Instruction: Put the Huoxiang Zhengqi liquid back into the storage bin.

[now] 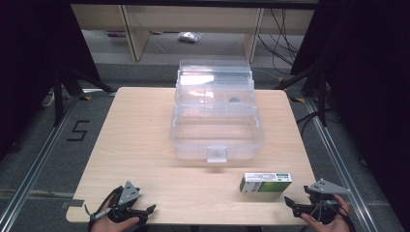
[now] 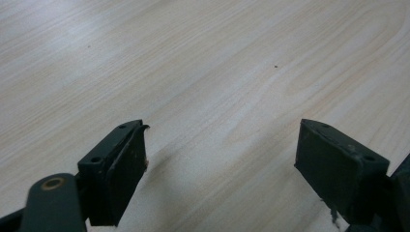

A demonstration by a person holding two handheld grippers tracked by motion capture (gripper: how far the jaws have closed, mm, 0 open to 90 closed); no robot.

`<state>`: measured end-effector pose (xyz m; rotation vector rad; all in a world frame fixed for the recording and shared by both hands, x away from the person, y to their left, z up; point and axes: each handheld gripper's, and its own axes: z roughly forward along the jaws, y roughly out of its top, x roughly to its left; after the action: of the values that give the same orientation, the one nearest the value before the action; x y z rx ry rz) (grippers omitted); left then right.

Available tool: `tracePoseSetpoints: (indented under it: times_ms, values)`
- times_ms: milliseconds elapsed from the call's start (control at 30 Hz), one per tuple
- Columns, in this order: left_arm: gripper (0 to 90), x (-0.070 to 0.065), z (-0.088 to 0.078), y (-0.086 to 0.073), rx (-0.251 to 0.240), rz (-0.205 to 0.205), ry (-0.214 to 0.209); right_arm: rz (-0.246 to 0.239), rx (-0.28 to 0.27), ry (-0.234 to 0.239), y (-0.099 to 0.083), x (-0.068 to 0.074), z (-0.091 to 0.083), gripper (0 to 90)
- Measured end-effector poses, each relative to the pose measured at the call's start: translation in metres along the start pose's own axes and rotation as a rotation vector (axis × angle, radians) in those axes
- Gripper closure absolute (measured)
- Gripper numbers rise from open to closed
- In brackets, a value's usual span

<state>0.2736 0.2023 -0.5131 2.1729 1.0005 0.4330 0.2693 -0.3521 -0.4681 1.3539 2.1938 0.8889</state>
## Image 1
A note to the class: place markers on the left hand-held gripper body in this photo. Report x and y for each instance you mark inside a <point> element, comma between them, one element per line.
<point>128,194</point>

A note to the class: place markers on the clear plastic storage box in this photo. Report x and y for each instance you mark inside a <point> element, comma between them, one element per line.
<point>216,116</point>

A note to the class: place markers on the wooden shelf unit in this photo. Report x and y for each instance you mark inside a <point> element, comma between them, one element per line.
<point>193,17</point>

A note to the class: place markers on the crumpled clear plastic bag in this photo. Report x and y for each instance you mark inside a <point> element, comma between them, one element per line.
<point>189,36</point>

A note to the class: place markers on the person's left hand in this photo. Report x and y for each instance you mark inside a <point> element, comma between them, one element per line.
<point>106,225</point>

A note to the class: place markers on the metal floor rail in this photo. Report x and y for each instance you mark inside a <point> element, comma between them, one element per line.
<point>30,174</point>
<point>338,161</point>

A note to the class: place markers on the black metal stand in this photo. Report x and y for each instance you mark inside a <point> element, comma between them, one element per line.
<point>58,96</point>
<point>321,96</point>

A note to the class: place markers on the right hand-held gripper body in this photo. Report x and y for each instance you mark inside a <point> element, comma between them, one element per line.
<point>322,196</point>

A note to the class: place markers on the person's right hand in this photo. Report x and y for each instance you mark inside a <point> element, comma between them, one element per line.
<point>335,224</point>

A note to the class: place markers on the green and white carton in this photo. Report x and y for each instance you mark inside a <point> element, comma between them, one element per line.
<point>265,183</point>

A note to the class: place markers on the black curtain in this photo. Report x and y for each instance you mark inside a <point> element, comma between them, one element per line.
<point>29,64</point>
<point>370,80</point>

